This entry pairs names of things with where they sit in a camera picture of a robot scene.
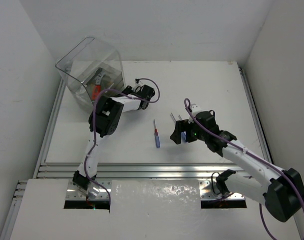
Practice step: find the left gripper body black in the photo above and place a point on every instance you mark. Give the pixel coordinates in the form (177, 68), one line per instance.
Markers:
(128, 90)

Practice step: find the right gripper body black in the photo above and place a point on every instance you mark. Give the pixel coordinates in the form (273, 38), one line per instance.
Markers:
(197, 134)

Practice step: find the red handled adjustable wrench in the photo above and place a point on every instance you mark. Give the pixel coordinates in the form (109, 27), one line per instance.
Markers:
(97, 87)

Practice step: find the black handled adjustable wrench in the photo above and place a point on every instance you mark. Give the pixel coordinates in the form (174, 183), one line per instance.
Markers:
(99, 74)

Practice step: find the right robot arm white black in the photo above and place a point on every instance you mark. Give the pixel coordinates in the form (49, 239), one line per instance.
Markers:
(280, 191)

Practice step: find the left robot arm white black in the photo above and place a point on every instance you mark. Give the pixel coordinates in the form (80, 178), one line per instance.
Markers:
(103, 122)

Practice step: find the clear stacked plastic container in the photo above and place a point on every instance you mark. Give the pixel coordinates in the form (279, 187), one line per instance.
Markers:
(91, 80)

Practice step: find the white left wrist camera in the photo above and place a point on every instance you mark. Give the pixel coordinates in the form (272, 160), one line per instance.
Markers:
(138, 87)

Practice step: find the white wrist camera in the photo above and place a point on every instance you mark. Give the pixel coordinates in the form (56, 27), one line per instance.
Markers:
(138, 87)
(195, 108)

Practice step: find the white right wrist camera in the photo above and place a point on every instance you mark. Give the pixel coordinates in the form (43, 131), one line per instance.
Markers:
(195, 108)

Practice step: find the aluminium frame rail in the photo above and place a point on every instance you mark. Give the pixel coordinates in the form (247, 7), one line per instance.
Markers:
(155, 191)

